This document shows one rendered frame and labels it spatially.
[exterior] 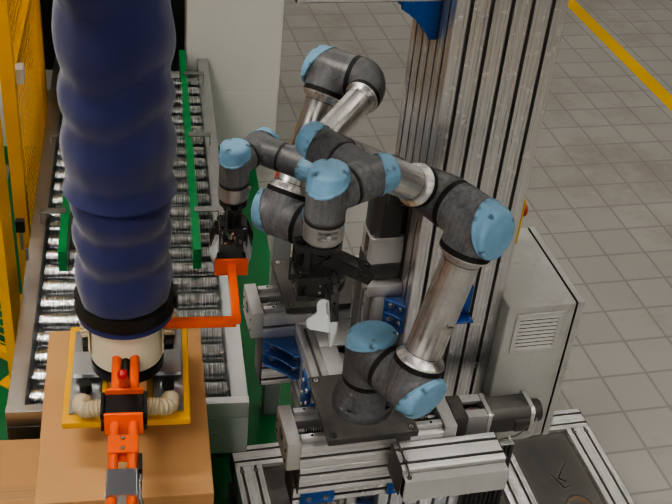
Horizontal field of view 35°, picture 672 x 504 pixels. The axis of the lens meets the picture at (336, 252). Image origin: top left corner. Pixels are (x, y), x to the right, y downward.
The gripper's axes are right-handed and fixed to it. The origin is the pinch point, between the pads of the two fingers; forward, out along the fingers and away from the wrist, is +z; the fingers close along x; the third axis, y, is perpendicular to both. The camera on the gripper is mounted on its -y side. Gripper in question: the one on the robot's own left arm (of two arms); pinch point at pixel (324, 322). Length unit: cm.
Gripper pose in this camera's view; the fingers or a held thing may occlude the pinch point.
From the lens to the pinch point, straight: 209.5
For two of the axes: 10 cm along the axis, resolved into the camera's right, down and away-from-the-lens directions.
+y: -9.7, 0.7, -2.4
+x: 2.3, 5.8, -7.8
